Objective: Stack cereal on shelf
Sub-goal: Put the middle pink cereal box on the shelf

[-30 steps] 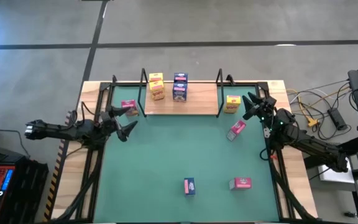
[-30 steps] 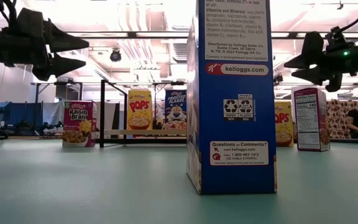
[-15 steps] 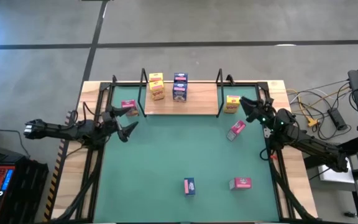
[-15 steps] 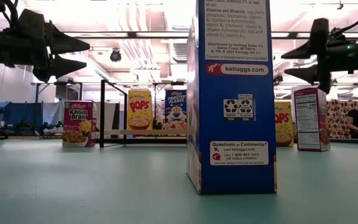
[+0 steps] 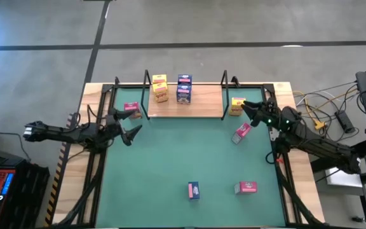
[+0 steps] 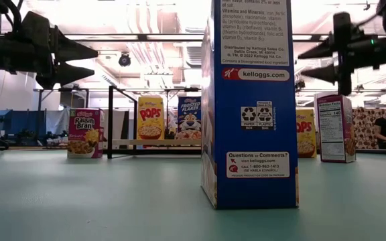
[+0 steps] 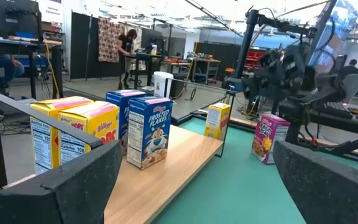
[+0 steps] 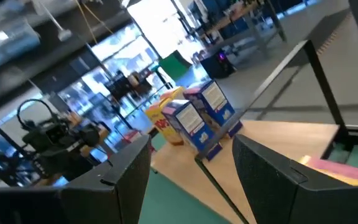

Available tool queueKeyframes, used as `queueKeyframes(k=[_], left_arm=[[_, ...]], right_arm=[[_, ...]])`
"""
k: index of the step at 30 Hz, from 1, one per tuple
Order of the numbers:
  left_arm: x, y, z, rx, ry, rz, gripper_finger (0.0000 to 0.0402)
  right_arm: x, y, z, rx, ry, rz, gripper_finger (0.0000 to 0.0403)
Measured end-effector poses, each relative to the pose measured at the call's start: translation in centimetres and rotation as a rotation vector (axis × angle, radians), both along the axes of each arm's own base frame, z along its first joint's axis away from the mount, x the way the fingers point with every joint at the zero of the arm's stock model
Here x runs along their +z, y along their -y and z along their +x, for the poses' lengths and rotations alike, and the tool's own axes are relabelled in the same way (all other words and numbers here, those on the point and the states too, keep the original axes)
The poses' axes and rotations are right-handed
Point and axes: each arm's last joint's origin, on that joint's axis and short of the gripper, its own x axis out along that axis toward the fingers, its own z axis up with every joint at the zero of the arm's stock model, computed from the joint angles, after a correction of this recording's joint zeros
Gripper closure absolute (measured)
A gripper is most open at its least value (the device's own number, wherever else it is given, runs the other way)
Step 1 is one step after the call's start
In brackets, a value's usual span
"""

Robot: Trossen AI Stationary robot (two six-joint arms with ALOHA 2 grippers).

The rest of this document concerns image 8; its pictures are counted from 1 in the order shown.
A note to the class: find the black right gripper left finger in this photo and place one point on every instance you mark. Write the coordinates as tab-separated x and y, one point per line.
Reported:
104	202

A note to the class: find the wooden workbench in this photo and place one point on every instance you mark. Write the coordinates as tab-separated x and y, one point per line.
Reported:
228	20

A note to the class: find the wooden shelf with black frame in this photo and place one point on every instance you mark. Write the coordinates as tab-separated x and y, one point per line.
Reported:
275	140

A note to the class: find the green table mat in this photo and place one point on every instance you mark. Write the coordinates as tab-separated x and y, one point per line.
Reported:
179	205

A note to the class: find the black computer with purple light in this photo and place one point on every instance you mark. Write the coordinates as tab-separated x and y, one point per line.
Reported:
217	65

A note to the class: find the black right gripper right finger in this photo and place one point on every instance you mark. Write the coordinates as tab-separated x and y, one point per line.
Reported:
275	193

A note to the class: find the green panel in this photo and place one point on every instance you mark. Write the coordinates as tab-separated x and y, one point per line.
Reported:
174	66

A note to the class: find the blue Frosted Flakes cereal box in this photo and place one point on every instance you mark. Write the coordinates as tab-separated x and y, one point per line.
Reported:
214	104
193	126

